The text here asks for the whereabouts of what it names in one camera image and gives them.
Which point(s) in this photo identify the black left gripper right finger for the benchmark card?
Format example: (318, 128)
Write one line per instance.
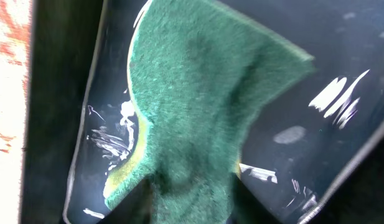
(246, 208)

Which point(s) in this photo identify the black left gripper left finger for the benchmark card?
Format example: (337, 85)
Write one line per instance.
(135, 208)

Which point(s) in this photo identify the green yellow scrub sponge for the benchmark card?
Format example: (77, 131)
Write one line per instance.
(199, 74)

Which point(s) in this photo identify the small black water tray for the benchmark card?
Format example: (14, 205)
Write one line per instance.
(299, 152)

